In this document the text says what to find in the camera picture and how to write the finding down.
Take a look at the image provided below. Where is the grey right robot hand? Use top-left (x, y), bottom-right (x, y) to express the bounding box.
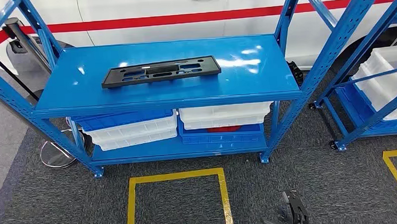
top-left (260, 188), bottom-right (310, 224)

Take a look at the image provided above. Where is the black plastic bracket part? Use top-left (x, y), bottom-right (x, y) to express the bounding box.
top-left (100, 54), bottom-right (223, 89)

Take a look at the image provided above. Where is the blue metal shelf rack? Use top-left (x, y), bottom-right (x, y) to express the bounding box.
top-left (0, 0), bottom-right (396, 183)
top-left (306, 0), bottom-right (397, 153)

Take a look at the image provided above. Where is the blue plastic bin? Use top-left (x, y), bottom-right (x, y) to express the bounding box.
top-left (70, 108), bottom-right (175, 133)
top-left (334, 81), bottom-right (397, 135)
top-left (178, 115), bottom-right (266, 146)

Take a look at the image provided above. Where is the red object in bin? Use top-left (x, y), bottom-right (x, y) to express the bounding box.
top-left (207, 125), bottom-right (243, 133)

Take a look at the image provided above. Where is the black ribbed object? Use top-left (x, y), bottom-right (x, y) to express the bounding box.
top-left (286, 60), bottom-right (305, 88)

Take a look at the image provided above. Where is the white car with red stripe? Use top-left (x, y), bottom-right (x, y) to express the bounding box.
top-left (0, 0), bottom-right (397, 100)

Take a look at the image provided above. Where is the thin black stanchion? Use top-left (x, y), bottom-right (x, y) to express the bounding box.
top-left (0, 49), bottom-right (46, 107)

